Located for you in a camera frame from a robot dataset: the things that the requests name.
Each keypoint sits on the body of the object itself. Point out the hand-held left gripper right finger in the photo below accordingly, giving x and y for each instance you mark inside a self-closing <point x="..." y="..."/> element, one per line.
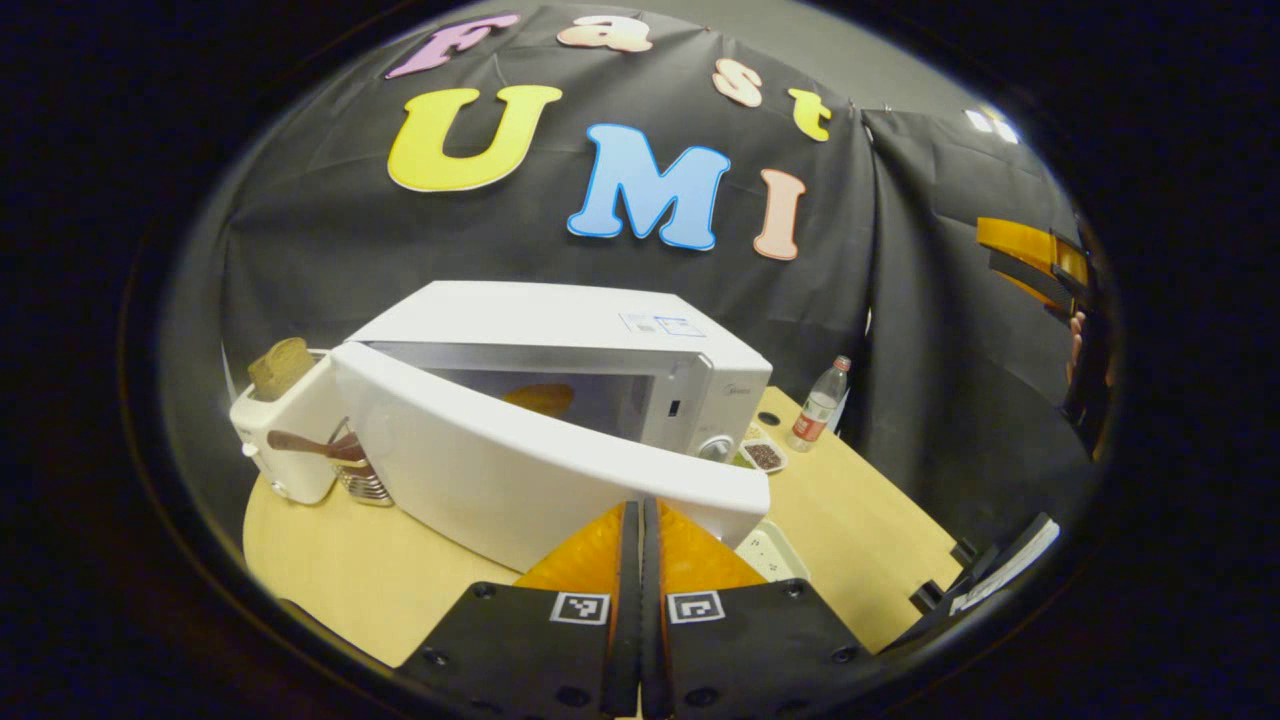
<point x="770" y="660"/>

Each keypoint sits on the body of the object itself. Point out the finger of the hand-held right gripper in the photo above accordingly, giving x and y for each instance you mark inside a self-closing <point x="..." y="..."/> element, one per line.
<point x="1025" y="280"/>
<point x="1025" y="240"/>

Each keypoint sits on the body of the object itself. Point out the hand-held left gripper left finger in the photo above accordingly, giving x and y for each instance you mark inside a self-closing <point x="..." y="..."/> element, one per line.
<point x="515" y="660"/>

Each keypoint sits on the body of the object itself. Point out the white microwave oven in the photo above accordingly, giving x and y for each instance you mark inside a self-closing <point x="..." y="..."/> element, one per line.
<point x="500" y="470"/>

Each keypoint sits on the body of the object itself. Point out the breaded round food patty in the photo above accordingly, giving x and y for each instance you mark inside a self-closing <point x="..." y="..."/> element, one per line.
<point x="540" y="400"/>

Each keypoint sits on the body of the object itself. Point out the white square plate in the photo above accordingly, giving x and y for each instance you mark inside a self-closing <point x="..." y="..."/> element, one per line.
<point x="775" y="555"/>

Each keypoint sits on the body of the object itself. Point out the small ceiling light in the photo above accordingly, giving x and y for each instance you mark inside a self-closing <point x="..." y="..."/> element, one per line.
<point x="990" y="125"/>

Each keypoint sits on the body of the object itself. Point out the divided snack dish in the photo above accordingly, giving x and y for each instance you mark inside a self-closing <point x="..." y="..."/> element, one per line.
<point x="765" y="457"/>

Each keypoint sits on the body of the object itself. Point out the clear plastic water bottle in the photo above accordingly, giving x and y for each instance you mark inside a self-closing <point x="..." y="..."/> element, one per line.
<point x="818" y="410"/>

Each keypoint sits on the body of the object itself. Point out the white toaster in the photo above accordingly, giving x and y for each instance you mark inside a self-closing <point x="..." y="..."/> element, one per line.
<point x="290" y="450"/>

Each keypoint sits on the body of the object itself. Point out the brown toast slice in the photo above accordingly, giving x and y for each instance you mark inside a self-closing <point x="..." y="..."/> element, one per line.
<point x="282" y="368"/>

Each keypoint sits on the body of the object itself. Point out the black backdrop cloth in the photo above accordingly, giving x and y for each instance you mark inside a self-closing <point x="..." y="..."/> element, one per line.
<point x="330" y="250"/>

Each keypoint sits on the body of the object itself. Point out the black frame with white panel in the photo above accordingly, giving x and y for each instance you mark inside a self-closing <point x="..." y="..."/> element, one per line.
<point x="990" y="575"/>

